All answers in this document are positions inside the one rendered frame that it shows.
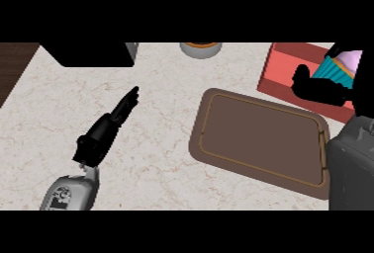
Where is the cupcake with teal wrapper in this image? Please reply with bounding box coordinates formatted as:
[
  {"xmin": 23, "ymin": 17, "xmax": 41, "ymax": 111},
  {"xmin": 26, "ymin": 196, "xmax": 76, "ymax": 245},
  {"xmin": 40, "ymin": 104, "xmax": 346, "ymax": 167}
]
[{"xmin": 312, "ymin": 49, "xmax": 363, "ymax": 90}]

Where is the brown tray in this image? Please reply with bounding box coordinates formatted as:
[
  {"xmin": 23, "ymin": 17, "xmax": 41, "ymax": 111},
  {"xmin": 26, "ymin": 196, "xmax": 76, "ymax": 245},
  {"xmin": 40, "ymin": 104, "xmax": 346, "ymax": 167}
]
[{"xmin": 186, "ymin": 87, "xmax": 332, "ymax": 201}]

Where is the dark brown wooden panel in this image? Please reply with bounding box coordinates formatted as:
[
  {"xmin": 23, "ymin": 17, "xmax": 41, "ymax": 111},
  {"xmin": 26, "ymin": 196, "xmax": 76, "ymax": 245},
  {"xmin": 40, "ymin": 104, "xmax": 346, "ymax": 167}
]
[{"xmin": 0, "ymin": 42, "xmax": 41, "ymax": 109}]

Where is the black appliance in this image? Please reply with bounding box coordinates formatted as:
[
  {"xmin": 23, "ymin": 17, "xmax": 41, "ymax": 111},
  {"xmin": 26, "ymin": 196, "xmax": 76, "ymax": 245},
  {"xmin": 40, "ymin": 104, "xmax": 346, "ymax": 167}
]
[{"xmin": 40, "ymin": 42, "xmax": 140, "ymax": 69}]

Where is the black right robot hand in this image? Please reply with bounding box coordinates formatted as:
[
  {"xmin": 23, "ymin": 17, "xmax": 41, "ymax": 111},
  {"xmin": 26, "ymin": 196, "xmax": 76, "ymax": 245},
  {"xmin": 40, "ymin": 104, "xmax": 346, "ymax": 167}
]
[{"xmin": 291, "ymin": 42, "xmax": 374, "ymax": 118}]

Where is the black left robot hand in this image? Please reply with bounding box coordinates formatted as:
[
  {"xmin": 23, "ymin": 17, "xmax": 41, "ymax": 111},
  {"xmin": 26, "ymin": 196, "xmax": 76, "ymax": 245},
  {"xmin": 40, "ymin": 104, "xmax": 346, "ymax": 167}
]
[{"xmin": 71, "ymin": 86, "xmax": 142, "ymax": 168}]

